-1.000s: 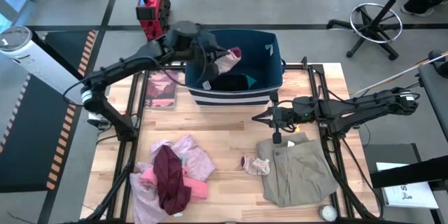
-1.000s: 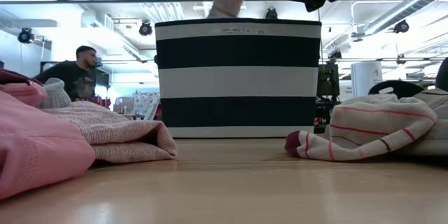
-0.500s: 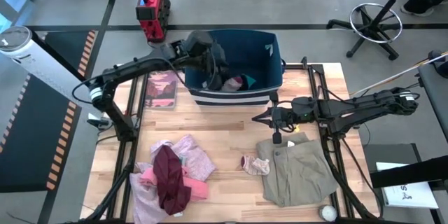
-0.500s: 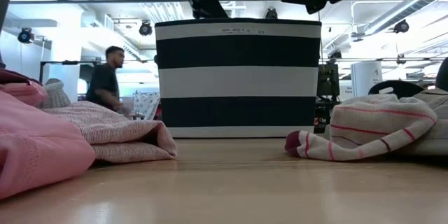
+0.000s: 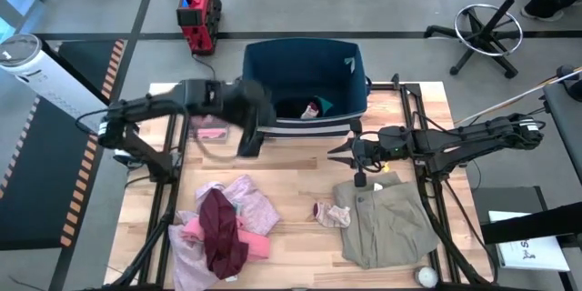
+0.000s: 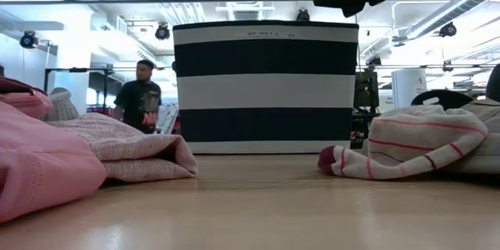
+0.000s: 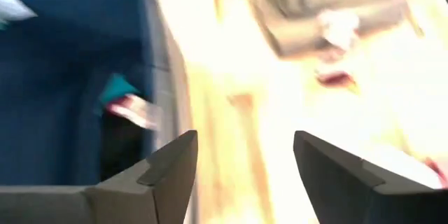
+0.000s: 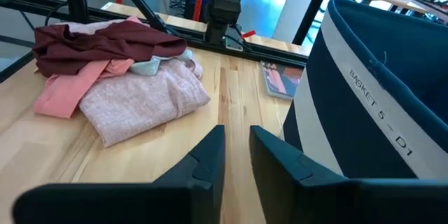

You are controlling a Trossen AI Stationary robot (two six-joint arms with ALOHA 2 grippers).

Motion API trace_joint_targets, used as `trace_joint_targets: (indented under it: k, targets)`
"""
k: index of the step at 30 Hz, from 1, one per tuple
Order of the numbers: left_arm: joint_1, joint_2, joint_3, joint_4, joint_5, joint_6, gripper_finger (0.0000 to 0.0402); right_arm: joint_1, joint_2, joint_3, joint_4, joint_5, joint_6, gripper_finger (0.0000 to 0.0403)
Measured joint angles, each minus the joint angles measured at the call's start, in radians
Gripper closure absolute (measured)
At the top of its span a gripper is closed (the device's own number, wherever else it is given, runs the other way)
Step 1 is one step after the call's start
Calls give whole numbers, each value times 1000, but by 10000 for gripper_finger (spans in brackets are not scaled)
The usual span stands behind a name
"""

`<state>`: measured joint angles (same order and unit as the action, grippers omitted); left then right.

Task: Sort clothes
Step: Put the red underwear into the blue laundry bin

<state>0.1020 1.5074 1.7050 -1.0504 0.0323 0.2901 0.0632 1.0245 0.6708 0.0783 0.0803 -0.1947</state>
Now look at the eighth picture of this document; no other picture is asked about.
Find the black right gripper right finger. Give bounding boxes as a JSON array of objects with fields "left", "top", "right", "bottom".
[{"left": 248, "top": 125, "right": 448, "bottom": 224}]

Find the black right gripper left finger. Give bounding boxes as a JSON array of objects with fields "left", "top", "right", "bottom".
[{"left": 12, "top": 124, "right": 226, "bottom": 224}]

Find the navy white striped fabric basket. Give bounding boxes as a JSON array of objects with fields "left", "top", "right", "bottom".
[{"left": 282, "top": 0, "right": 448, "bottom": 181}]

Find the pink knit sweater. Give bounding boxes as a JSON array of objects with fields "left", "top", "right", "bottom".
[{"left": 78, "top": 57, "right": 211, "bottom": 148}]

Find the colourful magazine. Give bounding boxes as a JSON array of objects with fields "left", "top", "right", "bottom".
[{"left": 260, "top": 60, "right": 305, "bottom": 101}]

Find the light grey garment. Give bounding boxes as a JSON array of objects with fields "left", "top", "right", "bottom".
[{"left": 128, "top": 48, "right": 194, "bottom": 77}]

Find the salmon pink garment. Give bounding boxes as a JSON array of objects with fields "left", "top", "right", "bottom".
[{"left": 33, "top": 58, "right": 136, "bottom": 119}]

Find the maroon garment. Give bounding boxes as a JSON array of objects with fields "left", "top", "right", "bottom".
[{"left": 31, "top": 20, "right": 188, "bottom": 78}]

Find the pale pink garment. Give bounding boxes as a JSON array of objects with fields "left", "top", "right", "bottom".
[{"left": 57, "top": 15, "right": 148, "bottom": 36}]

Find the white cabinet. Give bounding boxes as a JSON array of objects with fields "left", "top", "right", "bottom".
[{"left": 272, "top": 0, "right": 325, "bottom": 45}]

